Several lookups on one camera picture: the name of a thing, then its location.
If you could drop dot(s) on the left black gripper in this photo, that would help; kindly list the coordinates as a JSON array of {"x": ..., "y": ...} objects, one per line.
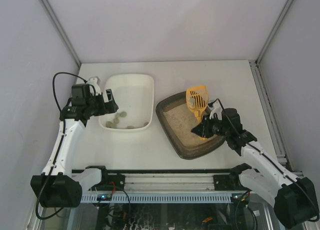
[{"x": 105, "y": 104}]

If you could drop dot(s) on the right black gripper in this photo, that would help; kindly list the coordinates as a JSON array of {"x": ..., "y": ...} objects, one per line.
[{"x": 206, "y": 127}]

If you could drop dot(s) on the dark brown litter box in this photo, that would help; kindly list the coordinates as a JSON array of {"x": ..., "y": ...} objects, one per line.
[{"x": 177, "y": 122}]

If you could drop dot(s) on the yellow litter scoop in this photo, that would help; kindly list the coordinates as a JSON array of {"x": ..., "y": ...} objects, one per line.
[{"x": 201, "y": 96}]

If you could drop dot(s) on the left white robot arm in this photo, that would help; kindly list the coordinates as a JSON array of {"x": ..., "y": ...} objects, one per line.
[{"x": 55, "y": 187}]

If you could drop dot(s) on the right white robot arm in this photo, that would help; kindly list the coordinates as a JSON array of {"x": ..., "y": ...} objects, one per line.
[{"x": 293, "y": 199}]

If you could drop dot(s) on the white plastic tray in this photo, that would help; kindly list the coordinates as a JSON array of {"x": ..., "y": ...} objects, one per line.
[{"x": 134, "y": 94}]

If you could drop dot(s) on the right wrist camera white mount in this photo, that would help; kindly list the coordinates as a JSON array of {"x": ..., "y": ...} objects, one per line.
[{"x": 215, "y": 109}]

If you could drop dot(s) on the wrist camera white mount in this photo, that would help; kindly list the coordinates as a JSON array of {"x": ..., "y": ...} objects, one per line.
[
  {"x": 94, "y": 85},
  {"x": 215, "y": 109}
]

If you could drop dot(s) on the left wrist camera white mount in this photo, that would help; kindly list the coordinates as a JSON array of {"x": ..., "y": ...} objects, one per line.
[{"x": 94, "y": 85}]

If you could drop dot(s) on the aluminium front rail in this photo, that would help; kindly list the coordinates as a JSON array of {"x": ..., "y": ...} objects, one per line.
[{"x": 140, "y": 183}]

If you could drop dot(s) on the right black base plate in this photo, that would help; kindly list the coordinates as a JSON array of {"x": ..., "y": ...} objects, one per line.
[{"x": 228, "y": 182}]

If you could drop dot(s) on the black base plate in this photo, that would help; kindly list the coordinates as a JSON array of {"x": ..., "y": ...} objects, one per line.
[
  {"x": 108, "y": 182},
  {"x": 228, "y": 182}
]

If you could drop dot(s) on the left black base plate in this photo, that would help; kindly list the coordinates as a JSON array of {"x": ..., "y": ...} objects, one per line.
[{"x": 108, "y": 182}]

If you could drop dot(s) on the right aluminium side rail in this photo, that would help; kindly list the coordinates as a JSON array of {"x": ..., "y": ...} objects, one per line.
[{"x": 267, "y": 106}]

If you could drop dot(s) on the grey slotted cable duct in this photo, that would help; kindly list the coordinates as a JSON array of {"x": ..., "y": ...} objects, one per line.
[{"x": 153, "y": 198}]

